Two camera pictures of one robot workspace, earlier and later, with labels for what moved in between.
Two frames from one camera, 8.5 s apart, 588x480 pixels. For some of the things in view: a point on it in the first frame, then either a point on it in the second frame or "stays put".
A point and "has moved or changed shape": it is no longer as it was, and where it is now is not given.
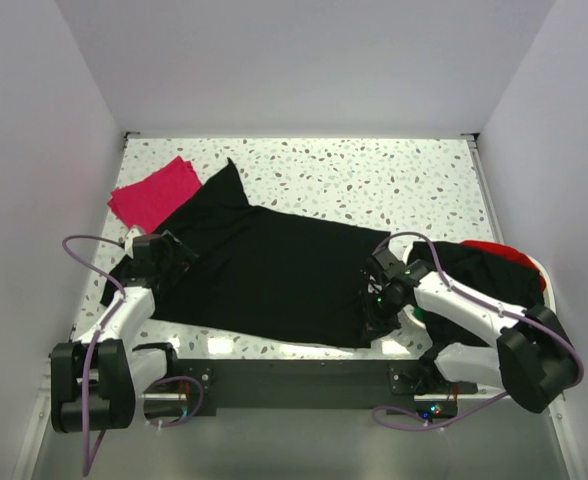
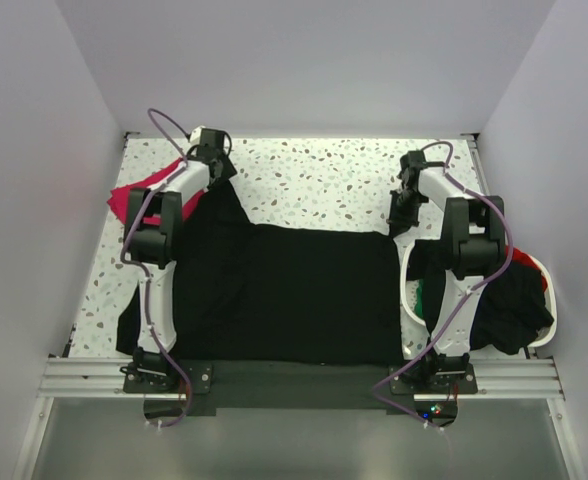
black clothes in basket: (480, 272) stays put
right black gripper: (377, 326) → (399, 224)
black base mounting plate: (312, 386) stays put
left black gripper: (181, 261) → (228, 169)
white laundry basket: (419, 323) stays put
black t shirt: (262, 271) has moved or changed shape
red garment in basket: (506, 252) stays put
